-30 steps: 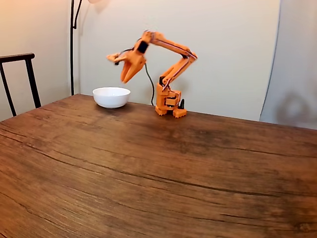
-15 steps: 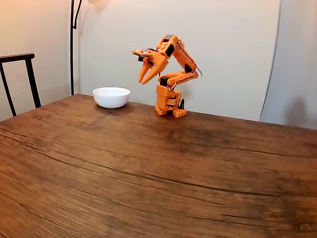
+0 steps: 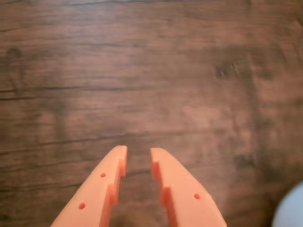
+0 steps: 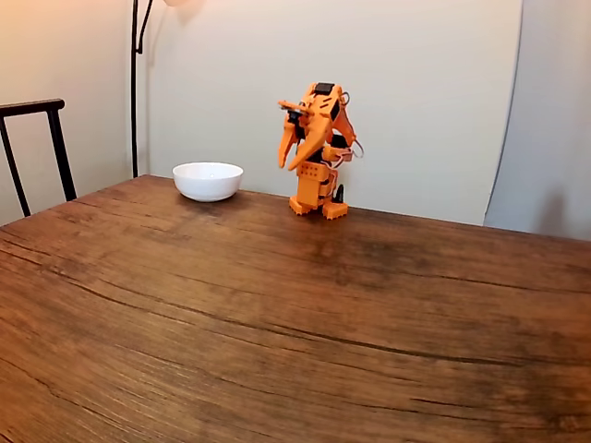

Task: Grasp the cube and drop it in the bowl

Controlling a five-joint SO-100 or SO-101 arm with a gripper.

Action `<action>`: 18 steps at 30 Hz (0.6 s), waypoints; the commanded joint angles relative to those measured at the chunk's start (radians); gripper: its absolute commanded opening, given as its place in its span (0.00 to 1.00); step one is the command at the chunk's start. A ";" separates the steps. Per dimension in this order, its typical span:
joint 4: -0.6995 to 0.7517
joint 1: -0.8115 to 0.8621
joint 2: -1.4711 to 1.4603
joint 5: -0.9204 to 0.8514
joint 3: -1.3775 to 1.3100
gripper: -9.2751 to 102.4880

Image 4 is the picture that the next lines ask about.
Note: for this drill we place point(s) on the black floor lamp pole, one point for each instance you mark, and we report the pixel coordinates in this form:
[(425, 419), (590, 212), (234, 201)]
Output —
[(134, 92)]

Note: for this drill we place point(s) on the white backdrop sheet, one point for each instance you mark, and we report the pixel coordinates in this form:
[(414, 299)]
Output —
[(415, 92)]

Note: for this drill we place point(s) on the black camera on orange mount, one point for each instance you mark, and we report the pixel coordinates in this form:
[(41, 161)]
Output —
[(294, 111)]

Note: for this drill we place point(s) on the white bowl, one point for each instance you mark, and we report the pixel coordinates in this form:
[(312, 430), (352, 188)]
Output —
[(208, 182)]

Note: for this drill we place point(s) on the black chair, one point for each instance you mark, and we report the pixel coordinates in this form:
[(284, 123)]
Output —
[(55, 134)]

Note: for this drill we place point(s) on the black clamp knob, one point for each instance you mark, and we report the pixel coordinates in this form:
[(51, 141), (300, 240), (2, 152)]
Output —
[(341, 195)]

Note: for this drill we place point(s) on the pale lamp shade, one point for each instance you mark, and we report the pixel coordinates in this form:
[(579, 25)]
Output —
[(184, 2)]

